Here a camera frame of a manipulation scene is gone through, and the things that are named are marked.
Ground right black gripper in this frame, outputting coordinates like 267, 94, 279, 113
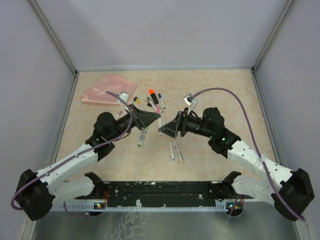
158, 107, 214, 139

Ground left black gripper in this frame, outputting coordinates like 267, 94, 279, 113
109, 103, 161, 141

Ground light green capped marker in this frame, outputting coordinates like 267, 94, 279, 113
137, 129, 146, 147

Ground magenta capped marker pen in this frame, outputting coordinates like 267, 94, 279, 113
156, 105, 163, 136

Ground dark green capped marker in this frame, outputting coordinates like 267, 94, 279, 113
139, 127, 148, 147

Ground lavender marker pen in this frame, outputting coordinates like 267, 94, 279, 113
169, 140, 175, 161

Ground yellow capped marker pen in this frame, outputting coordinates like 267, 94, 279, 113
173, 140, 184, 163

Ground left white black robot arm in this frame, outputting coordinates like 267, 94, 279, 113
11, 104, 161, 221

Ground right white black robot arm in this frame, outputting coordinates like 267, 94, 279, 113
158, 107, 315, 222

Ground blue capped marker pen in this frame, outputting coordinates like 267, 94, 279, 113
158, 93, 166, 109

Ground orange tipped white marker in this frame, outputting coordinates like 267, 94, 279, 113
135, 98, 144, 111

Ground orange capped black highlighter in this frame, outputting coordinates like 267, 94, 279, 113
149, 89, 159, 105

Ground pink plastic bag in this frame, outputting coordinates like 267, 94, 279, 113
81, 74, 138, 106

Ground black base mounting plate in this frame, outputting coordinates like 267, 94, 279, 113
74, 180, 254, 208

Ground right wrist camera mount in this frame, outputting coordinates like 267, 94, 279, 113
183, 93, 198, 115

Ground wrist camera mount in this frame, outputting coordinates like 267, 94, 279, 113
183, 93, 198, 115
117, 91, 129, 112

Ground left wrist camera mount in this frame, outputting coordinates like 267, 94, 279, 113
117, 91, 129, 112

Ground aluminium frame rail right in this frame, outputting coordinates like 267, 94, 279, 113
251, 0, 296, 73

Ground aluminium frame rail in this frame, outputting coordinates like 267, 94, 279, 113
251, 0, 296, 73
26, 0, 78, 76

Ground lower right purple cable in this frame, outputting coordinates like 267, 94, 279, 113
230, 193, 248, 217

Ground purple cable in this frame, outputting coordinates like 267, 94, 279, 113
191, 87, 306, 221
63, 201, 91, 220
10, 90, 134, 211
230, 193, 248, 217

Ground white slotted cable duct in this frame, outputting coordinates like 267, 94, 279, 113
51, 200, 235, 213

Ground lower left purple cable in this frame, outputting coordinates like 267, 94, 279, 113
63, 201, 91, 220

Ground aluminium frame rail left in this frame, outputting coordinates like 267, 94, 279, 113
26, 0, 78, 76

